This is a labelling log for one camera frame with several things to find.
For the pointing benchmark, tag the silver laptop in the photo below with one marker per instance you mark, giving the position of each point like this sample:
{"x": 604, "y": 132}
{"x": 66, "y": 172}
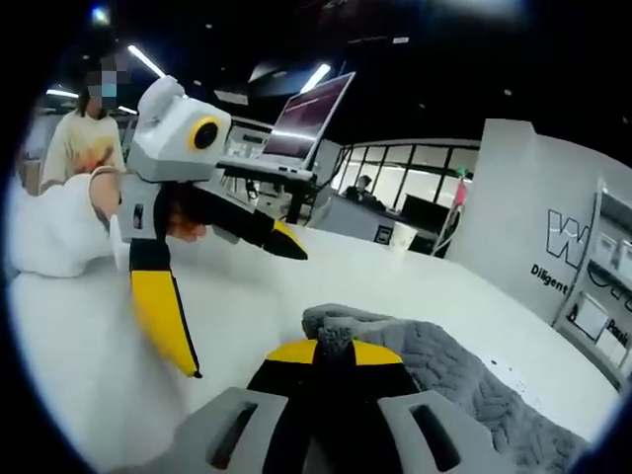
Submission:
{"x": 306, "y": 118}

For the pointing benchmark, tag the set of white storage bins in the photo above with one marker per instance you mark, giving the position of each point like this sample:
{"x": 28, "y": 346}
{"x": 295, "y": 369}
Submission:
{"x": 590, "y": 313}

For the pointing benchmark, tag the black monitor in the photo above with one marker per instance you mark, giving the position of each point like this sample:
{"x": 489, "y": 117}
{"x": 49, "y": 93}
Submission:
{"x": 424, "y": 212}

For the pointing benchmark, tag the person's left hand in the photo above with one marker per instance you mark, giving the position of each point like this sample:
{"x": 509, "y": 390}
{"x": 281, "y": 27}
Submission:
{"x": 106, "y": 192}

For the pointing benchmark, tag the white paper cup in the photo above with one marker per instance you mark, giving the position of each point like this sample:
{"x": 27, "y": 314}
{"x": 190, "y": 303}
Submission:
{"x": 402, "y": 238}

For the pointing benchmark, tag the grey towel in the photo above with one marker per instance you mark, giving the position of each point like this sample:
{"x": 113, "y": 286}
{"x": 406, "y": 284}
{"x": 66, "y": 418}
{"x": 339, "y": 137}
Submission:
{"x": 469, "y": 375}

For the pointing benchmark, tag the ceiling light strip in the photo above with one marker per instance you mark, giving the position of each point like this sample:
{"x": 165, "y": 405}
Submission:
{"x": 315, "y": 78}
{"x": 146, "y": 60}

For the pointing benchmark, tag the black laptop stand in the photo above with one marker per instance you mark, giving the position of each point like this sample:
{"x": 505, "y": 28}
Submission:
{"x": 296, "y": 197}

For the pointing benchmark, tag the pink flag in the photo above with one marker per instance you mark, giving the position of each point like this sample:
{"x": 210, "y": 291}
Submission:
{"x": 460, "y": 192}

